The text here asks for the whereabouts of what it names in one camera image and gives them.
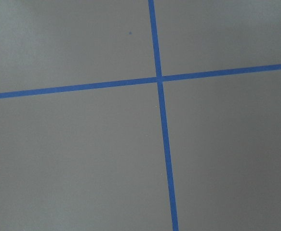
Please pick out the blue tape strip lengthwise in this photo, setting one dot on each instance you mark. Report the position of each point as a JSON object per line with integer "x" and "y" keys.
{"x": 163, "y": 116}

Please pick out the blue tape strip crosswise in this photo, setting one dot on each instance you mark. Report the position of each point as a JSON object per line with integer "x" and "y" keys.
{"x": 139, "y": 81}

